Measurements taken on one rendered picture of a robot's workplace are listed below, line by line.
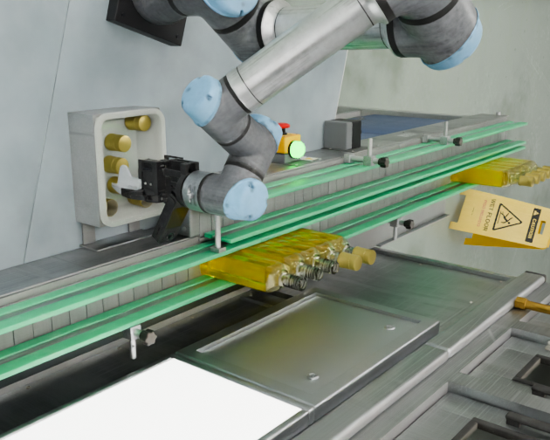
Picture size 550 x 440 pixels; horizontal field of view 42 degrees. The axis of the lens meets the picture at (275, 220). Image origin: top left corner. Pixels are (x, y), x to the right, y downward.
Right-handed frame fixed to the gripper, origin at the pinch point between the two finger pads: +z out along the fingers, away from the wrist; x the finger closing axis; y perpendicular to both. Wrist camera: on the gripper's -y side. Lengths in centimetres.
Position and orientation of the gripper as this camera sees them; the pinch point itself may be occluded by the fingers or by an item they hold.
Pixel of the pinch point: (124, 187)
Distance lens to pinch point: 149.0
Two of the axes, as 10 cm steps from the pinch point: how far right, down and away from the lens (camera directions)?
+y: 0.0, -9.7, -2.5
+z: -7.8, -1.6, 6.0
